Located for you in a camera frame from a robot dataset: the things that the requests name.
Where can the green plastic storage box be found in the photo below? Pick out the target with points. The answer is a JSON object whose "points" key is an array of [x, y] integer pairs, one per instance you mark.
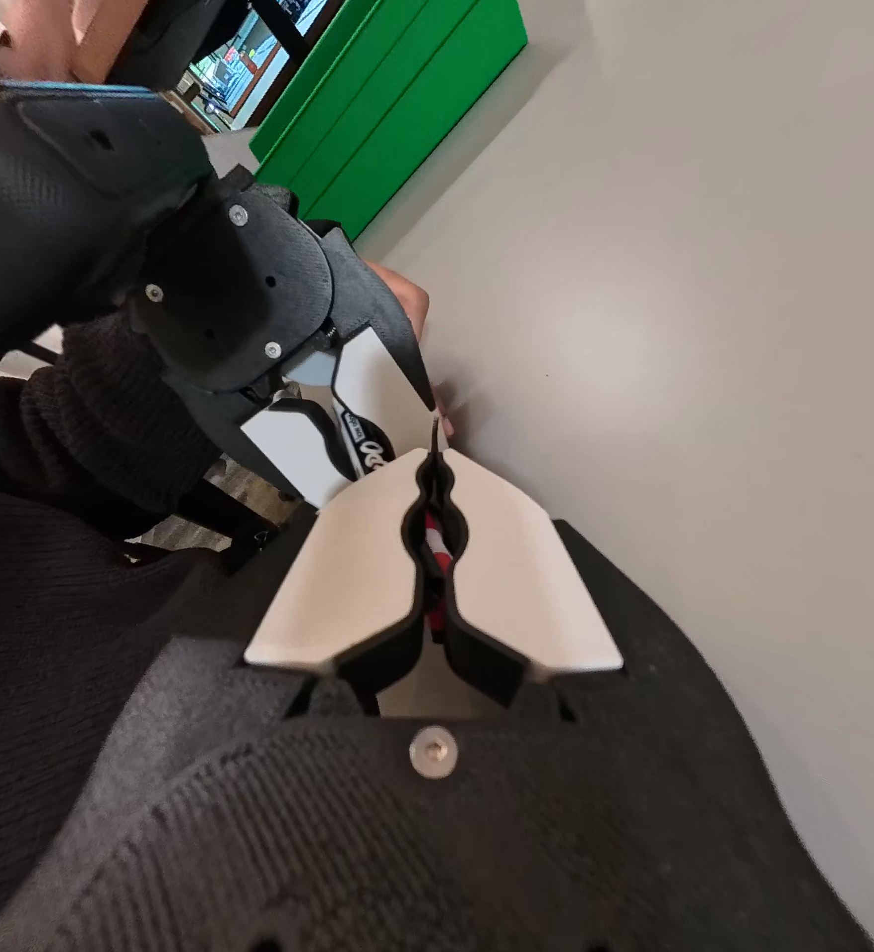
{"points": [[392, 97]]}

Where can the person's left hand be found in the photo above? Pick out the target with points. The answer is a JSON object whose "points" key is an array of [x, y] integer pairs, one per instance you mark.
{"points": [[407, 297]]}

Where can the dark panel with wooden edge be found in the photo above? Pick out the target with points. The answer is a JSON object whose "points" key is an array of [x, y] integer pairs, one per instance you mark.
{"points": [[176, 30]]}

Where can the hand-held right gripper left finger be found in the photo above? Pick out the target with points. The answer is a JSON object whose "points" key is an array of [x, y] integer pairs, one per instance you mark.
{"points": [[333, 580]]}

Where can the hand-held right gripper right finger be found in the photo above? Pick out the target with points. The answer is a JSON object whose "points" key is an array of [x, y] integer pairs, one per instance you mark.
{"points": [[534, 587]]}

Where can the black dry erase marker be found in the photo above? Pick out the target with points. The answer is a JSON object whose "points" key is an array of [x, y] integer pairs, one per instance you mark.
{"points": [[368, 446]]}

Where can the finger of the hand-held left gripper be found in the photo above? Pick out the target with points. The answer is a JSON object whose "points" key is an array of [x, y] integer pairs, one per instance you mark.
{"points": [[281, 446], [385, 372]]}

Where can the person's left forearm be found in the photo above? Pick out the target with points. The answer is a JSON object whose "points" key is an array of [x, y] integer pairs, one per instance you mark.
{"points": [[109, 416]]}

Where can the red dry erase marker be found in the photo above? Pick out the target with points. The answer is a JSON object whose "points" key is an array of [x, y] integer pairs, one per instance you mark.
{"points": [[437, 547]]}

